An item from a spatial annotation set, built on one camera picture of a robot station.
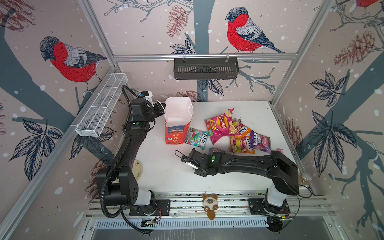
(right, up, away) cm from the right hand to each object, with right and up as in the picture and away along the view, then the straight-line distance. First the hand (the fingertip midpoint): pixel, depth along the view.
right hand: (196, 165), depth 83 cm
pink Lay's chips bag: (+15, +22, +12) cm, 29 cm away
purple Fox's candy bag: (+41, +11, +12) cm, 45 cm away
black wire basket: (-3, +63, +24) cm, 68 cm away
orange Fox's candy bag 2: (+29, +10, +10) cm, 32 cm away
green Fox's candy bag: (0, +14, +15) cm, 20 cm away
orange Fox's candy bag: (+30, +20, +18) cm, 40 cm away
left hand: (-17, +35, -3) cm, 39 cm away
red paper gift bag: (-13, +29, +21) cm, 38 cm away
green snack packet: (+11, +7, +10) cm, 16 cm away
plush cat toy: (+7, -16, -11) cm, 20 cm away
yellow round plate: (-35, -3, +3) cm, 35 cm away
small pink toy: (+53, +7, +9) cm, 54 cm away
